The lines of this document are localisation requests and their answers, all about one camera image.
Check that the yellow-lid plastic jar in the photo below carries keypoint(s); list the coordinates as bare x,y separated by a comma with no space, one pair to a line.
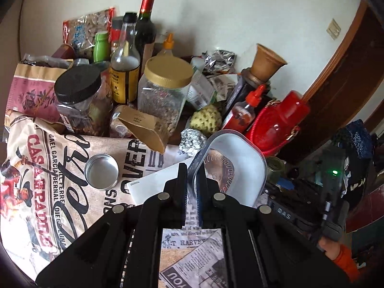
165,96

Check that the red sauce bottle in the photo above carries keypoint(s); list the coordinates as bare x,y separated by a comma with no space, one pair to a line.
240,112

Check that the crumpled foil wrapper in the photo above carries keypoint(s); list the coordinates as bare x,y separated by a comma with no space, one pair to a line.
219,60

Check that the blue and white container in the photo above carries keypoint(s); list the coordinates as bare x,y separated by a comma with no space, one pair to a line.
237,162

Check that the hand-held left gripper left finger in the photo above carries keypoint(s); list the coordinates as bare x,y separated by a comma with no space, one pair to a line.
181,192

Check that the pink paper bag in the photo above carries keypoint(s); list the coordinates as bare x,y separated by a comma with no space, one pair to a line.
33,96

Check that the printed tablecloth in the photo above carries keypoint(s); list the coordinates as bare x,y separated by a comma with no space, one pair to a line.
60,186

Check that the custard apple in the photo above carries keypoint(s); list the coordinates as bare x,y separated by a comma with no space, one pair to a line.
207,118

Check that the orange-cap squeeze bottle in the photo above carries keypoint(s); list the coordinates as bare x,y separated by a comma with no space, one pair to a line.
168,46

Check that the brown paper pouch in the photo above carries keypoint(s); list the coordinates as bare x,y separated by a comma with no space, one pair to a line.
144,126

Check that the dark wine bottle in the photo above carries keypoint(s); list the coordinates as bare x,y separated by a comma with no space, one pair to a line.
147,21

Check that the light switch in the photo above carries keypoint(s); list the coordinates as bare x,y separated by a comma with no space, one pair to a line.
333,28

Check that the black-lid plastic jar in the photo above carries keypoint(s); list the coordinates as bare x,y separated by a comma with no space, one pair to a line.
79,102

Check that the glass jar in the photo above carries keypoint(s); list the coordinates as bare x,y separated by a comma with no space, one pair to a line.
276,168

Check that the clear bottle yellow label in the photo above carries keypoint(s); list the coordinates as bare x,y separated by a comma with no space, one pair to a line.
124,63

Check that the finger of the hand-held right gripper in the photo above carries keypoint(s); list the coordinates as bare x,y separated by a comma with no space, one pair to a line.
288,183

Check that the brown clay vase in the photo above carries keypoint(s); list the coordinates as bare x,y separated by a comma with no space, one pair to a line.
267,61

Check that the red thermos flask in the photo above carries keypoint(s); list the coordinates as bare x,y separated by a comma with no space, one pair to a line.
279,123

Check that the red can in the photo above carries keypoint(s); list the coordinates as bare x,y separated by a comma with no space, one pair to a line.
117,28

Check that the foil ball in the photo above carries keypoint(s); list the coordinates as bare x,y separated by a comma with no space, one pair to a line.
192,142

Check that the round metal tin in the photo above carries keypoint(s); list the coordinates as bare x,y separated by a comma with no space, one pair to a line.
101,171

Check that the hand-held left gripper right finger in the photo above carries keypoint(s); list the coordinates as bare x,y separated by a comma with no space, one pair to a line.
200,204

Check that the white medicine box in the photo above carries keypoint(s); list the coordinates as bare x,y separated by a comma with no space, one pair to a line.
198,91

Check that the person's right forearm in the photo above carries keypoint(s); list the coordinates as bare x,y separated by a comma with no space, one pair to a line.
346,262

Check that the dark wooden door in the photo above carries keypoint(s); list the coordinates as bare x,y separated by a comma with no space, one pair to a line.
345,96

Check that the blue patterned cloth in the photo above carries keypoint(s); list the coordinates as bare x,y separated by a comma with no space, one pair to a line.
357,139

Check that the person's right hand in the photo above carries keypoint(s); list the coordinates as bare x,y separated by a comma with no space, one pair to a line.
330,247

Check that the green bottle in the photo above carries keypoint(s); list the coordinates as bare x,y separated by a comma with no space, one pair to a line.
101,46

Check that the white flat box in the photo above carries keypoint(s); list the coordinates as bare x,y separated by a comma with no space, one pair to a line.
156,183

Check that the red snack bag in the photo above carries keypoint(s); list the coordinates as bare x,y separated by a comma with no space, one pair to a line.
87,30

